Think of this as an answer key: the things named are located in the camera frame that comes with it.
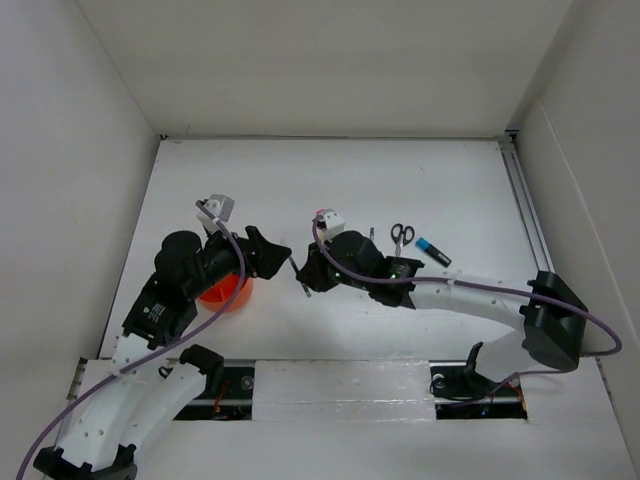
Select blue black highlighter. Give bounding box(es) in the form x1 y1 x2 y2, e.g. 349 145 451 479
415 237 452 267

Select orange round divided container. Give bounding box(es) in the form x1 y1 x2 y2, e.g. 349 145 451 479
198 274 254 313

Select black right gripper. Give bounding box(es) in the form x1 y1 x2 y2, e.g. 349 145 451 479
298 235 372 291

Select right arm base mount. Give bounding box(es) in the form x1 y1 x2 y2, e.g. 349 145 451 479
429 365 528 421

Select aluminium rail right side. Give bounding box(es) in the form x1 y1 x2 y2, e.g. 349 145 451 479
497 130 555 272

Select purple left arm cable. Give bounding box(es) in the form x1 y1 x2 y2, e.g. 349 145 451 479
14 199 247 480

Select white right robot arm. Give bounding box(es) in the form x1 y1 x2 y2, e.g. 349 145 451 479
296 231 586 394

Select green black pen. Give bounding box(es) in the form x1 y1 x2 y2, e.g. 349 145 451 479
288 257 312 299

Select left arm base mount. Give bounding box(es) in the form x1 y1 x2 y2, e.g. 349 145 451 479
174 364 255 421

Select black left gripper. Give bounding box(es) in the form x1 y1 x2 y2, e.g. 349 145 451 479
186 220 290 299

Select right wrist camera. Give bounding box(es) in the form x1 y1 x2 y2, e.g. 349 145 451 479
316 209 345 242

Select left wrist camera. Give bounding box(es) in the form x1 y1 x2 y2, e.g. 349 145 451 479
196 194 235 235

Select black handled scissors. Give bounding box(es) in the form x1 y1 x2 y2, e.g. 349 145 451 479
390 223 415 257

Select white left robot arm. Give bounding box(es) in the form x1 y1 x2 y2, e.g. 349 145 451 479
32 222 291 479

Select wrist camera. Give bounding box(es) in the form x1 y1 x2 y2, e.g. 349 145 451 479
316 209 345 242
196 194 235 235

